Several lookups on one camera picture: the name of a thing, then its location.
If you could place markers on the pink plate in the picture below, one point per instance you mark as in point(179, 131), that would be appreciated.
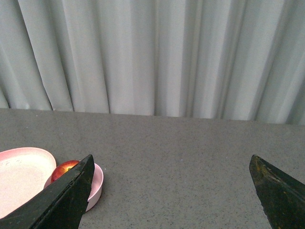
point(23, 174)

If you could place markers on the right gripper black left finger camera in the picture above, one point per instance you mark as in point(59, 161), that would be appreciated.
point(60, 205)

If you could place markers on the red apple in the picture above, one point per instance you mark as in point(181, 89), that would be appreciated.
point(62, 169)

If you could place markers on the white curtain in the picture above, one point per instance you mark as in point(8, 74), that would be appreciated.
point(228, 59)

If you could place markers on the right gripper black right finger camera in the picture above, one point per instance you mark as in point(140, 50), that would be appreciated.
point(282, 196)

